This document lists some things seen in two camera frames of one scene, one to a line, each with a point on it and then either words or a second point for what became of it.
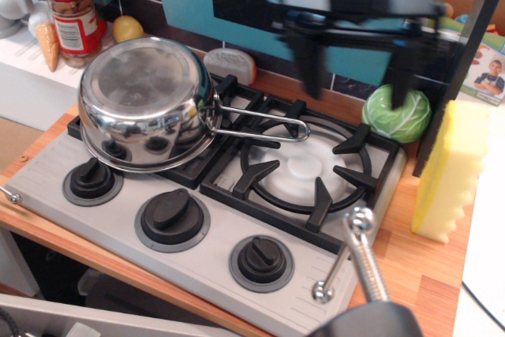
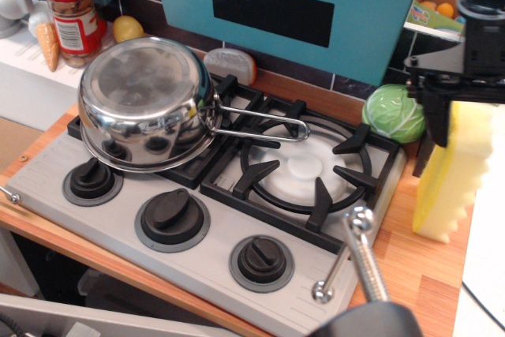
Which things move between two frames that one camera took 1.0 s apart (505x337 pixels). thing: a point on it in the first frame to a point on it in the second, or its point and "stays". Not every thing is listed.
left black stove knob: x=92 y=183 stays
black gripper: x=308 y=13 to x=441 y=78
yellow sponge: x=451 y=170 stays
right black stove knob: x=261 y=264 stays
